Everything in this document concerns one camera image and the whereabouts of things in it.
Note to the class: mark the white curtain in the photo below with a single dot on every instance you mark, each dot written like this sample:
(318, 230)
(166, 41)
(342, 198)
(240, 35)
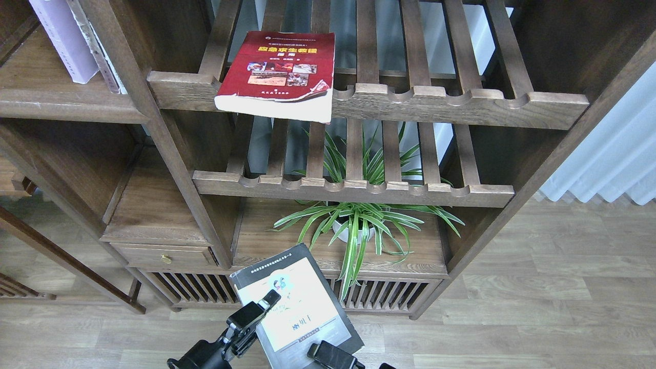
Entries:
(618, 156)

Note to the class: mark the dark wooden bookshelf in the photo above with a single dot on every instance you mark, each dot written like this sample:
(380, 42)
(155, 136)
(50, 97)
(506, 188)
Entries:
(497, 94)

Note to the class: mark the worn white standing book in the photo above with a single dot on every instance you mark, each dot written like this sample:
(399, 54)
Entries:
(107, 70)

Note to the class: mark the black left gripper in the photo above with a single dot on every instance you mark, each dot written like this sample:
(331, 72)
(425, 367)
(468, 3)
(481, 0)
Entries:
(233, 342)

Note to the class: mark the wooden chair frame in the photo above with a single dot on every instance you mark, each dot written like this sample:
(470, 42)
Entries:
(13, 290)

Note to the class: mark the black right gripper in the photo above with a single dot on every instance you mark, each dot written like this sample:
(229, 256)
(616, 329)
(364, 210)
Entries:
(331, 356)

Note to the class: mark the green and black book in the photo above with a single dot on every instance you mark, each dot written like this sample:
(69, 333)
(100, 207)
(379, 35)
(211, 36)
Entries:
(307, 313)

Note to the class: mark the pale purple book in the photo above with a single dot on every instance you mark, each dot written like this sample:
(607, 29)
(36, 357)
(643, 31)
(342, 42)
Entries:
(58, 21)

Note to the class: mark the red cover book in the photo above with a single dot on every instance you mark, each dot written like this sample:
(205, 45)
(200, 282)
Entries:
(281, 75)

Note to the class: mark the green spider plant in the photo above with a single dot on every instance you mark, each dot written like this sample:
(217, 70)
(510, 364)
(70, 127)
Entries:
(358, 224)

